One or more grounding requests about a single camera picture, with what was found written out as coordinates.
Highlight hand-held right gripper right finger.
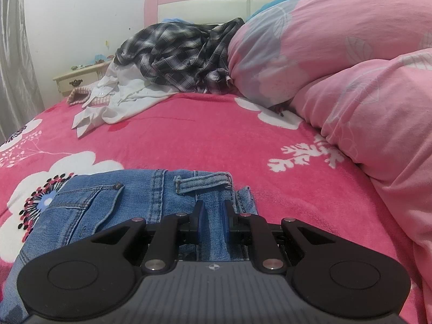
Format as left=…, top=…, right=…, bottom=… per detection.
left=222, top=200, right=358, bottom=273

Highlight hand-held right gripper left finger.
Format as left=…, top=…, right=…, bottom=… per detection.
left=67, top=201, right=205, bottom=273

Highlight blue jeans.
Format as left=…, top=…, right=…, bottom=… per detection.
left=0, top=169, right=259, bottom=324

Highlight pink floral blanket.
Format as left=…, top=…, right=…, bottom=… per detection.
left=0, top=93, right=432, bottom=324

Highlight black white plaid shirt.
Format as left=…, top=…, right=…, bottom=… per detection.
left=115, top=17, right=245, bottom=95

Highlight pink checked garment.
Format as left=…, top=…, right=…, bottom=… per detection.
left=66, top=87, right=112, bottom=107

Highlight cream nightstand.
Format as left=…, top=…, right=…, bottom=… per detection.
left=53, top=61, right=113, bottom=98

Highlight pink floral quilt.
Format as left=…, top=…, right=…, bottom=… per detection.
left=227, top=0, right=432, bottom=311

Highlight pink bed headboard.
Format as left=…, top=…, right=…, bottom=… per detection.
left=143, top=0, right=316, bottom=29

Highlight grey curtain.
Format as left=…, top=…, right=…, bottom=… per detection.
left=0, top=0, right=46, bottom=142

